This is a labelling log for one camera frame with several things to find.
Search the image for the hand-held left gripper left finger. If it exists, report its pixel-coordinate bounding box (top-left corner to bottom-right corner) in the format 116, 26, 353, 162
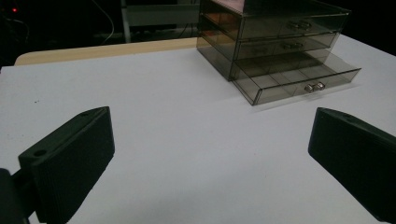
18, 105, 116, 224

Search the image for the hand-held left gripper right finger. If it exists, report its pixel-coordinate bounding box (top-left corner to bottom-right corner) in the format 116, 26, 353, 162
307, 106, 396, 224

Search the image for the smoky clear acrylic drawer organizer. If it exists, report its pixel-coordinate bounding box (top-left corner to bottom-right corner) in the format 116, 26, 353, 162
196, 0, 352, 82

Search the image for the white metal stand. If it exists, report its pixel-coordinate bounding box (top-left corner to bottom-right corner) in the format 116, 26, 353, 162
120, 0, 202, 44

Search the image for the white cable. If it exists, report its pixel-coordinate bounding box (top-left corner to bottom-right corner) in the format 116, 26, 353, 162
92, 0, 116, 45

